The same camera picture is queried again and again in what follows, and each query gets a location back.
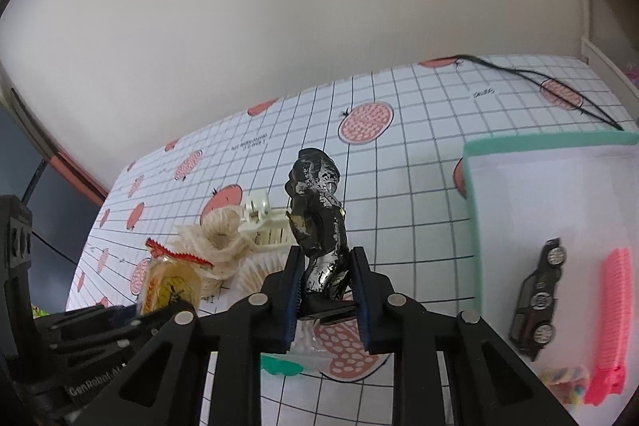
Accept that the white tray with green rim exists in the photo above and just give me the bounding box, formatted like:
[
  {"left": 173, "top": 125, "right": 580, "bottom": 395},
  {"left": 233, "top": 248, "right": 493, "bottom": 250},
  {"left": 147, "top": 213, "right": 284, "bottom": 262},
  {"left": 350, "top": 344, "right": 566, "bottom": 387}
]
[{"left": 462, "top": 131, "right": 638, "bottom": 425}]

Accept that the yellow snack packet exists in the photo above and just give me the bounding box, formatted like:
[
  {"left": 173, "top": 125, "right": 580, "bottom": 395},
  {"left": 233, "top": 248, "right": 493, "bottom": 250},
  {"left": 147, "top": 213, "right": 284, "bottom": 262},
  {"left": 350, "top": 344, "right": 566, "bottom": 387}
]
[{"left": 137, "top": 238, "right": 213, "bottom": 316}]

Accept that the clear bag with green print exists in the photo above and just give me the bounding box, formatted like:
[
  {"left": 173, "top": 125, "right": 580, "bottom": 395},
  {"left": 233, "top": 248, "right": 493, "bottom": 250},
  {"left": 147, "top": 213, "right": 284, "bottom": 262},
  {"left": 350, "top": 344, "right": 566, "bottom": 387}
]
[{"left": 261, "top": 321, "right": 352, "bottom": 376}]

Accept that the black toy car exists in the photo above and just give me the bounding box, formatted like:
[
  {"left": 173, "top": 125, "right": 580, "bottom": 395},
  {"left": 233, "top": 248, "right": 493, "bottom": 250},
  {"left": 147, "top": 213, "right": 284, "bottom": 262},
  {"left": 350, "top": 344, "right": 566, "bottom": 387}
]
[{"left": 509, "top": 238, "right": 568, "bottom": 361}]

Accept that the colourful candy bag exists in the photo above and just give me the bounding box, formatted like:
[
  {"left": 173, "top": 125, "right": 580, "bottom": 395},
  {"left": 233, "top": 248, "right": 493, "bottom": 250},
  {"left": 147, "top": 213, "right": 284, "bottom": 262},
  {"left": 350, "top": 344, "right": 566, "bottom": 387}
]
[{"left": 540, "top": 365, "right": 590, "bottom": 410}]

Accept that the black cable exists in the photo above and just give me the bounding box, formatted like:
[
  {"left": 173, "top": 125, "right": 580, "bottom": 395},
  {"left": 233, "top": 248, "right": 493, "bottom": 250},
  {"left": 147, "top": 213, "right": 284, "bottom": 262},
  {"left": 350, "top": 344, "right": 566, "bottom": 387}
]
[{"left": 450, "top": 53, "right": 624, "bottom": 131}]

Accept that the pomegranate grid tablecloth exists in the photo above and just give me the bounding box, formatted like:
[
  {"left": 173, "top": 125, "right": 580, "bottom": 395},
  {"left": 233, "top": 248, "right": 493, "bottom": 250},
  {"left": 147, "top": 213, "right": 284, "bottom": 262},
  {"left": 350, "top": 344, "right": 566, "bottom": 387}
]
[{"left": 66, "top": 56, "right": 638, "bottom": 315}]

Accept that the cream plastic hair claw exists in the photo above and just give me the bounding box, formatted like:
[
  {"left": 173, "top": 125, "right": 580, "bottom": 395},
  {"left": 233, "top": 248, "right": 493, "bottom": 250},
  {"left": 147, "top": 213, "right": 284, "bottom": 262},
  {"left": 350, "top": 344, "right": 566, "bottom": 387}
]
[{"left": 238, "top": 190, "right": 296, "bottom": 252}]

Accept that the beige fluffy scrunchie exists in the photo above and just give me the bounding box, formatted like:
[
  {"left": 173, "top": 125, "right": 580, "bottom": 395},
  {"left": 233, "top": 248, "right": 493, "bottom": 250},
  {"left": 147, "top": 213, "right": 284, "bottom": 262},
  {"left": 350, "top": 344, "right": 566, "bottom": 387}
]
[
  {"left": 169, "top": 205, "right": 250, "bottom": 281},
  {"left": 233, "top": 250, "right": 288, "bottom": 299}
]

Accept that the black silver figurine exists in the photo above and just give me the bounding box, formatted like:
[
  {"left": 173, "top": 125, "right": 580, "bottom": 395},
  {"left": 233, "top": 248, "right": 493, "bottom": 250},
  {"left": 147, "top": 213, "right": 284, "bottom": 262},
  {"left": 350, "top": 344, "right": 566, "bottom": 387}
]
[{"left": 285, "top": 148, "right": 355, "bottom": 325}]

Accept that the pink comb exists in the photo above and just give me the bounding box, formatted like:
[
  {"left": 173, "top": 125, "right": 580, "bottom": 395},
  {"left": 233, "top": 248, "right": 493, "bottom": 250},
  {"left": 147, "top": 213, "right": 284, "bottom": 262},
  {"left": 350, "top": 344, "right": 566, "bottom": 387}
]
[{"left": 585, "top": 249, "right": 633, "bottom": 406}]

